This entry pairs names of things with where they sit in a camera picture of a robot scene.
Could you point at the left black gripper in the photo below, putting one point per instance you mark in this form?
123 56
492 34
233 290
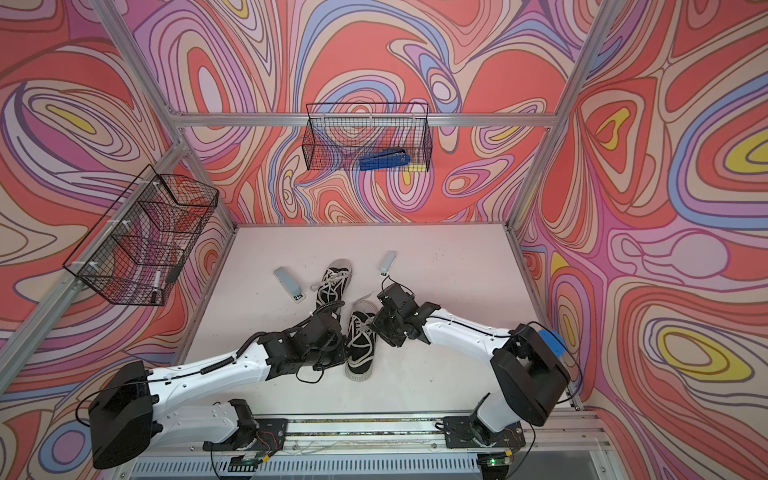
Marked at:
340 342

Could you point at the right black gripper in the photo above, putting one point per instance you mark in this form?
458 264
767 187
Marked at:
379 325

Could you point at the black white sneaker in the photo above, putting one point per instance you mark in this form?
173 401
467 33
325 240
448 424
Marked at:
333 284
360 341

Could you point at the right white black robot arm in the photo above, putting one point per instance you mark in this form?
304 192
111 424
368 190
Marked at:
531 377

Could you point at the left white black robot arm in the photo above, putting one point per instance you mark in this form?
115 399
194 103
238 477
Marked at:
141 407

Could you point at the small grey white device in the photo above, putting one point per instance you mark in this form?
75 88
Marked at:
386 263

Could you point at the yellow item in basket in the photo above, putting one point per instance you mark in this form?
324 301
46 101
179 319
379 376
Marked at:
416 168

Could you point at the blue tool in basket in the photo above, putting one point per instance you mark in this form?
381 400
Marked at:
386 159

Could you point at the white marker in basket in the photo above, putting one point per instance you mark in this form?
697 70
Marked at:
155 292

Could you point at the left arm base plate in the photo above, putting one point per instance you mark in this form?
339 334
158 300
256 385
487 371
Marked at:
264 435

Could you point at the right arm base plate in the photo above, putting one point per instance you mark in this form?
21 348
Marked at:
466 432

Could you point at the black wire basket back wall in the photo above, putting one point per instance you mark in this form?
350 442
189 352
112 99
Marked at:
338 134

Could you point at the black wire basket wall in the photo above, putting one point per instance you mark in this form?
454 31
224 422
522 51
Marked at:
338 134
153 225

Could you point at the black wire basket left wall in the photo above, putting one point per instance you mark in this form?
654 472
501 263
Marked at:
153 225

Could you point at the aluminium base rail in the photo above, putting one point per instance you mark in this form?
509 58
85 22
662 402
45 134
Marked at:
375 433

